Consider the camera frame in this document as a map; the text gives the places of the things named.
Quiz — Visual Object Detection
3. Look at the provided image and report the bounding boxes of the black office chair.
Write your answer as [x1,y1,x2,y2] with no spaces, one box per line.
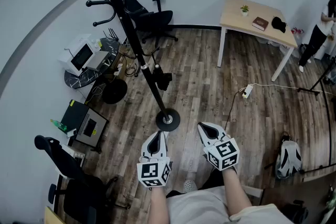
[34,135,132,224]
[119,0,179,48]

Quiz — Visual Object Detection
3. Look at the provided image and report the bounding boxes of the black tripod stand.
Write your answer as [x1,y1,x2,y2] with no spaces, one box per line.
[297,56,336,97]

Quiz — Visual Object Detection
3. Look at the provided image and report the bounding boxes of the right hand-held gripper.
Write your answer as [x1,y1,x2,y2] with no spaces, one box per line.
[197,122,240,172]

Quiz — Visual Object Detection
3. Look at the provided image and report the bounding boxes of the green plastic bottle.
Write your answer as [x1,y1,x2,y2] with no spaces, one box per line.
[50,119,68,132]

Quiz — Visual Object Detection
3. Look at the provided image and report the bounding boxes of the person's left forearm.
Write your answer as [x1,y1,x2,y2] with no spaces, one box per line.
[148,185,170,224]

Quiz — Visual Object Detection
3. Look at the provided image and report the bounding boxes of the light wooden table white legs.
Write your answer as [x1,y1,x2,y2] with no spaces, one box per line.
[217,0,299,82]

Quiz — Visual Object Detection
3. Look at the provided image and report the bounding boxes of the thin black stand pole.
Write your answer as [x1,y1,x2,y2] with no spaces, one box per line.
[299,81,336,175]

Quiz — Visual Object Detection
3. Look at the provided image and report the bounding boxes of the brown cardboard box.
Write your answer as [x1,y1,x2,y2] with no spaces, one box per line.
[115,51,137,66]

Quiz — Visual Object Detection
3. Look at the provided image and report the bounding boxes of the person's black shorts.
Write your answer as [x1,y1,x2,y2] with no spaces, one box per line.
[165,168,226,199]

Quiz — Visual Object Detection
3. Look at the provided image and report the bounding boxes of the grey backpack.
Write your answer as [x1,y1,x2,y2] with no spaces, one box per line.
[275,131,303,179]

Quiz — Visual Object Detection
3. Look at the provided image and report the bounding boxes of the coiled black cable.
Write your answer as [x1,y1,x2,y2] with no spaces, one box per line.
[124,63,140,78]

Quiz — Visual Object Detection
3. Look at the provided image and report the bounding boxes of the light wooden desk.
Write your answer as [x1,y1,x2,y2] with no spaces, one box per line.
[44,206,65,224]

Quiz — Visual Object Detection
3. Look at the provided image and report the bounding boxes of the person's beige shirt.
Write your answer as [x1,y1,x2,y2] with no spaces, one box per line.
[166,187,292,224]

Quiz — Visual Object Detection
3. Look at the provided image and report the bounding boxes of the brown book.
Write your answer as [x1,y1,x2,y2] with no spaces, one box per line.
[251,16,269,32]

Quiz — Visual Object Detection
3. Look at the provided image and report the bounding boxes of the black power cable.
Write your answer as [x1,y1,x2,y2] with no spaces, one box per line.
[223,88,245,131]

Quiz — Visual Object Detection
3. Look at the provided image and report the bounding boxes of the white perforated clog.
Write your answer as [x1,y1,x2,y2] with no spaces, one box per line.
[183,178,198,193]

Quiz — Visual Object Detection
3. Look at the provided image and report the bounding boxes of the person's right forearm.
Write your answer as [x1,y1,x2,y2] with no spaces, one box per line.
[222,166,253,216]

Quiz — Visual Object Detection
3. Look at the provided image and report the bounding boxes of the router with black antennas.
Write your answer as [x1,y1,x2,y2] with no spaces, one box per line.
[102,28,119,41]

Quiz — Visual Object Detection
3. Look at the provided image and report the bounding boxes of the silver metal box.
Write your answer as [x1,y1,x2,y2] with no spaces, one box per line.
[86,50,110,71]

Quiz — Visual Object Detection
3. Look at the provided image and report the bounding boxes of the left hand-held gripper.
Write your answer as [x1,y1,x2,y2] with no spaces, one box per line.
[136,131,173,188]

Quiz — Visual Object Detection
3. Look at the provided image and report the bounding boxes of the white microwave oven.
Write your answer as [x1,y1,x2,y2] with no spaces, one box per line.
[57,34,103,77]

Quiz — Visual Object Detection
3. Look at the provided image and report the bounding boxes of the white toaster oven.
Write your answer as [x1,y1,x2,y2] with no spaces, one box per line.
[61,144,86,166]

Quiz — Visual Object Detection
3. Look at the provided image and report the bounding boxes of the black metal coat rack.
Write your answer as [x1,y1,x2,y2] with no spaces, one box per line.
[57,0,181,132]

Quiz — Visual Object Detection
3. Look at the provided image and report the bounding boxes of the white power cable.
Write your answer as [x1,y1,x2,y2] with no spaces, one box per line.
[251,82,336,95]

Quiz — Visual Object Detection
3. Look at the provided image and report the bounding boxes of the black cap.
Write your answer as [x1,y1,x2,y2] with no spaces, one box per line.
[271,16,287,34]

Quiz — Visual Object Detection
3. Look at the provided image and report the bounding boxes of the round black marble table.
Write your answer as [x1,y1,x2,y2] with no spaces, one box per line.
[64,37,129,105]

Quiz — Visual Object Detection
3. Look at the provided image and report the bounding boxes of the black metal cabinet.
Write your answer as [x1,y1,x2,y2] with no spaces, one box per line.
[60,99,110,149]

